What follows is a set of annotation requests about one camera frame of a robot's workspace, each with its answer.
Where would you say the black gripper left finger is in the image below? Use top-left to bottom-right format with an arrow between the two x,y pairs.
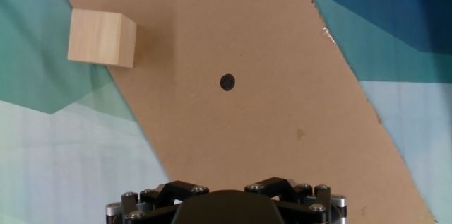
105,180 -> 210,224

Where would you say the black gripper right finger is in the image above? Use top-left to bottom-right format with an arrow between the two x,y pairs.
244,177 -> 347,224

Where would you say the light wooden cube block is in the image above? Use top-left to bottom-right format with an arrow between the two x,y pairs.
67,8 -> 138,69

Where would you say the blue green white cloth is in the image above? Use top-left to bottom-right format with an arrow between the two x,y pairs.
0,0 -> 452,224

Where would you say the black round dot mark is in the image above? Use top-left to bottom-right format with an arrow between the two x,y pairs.
219,73 -> 237,92

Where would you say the brown cardboard sheet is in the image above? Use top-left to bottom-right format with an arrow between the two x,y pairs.
59,0 -> 437,224

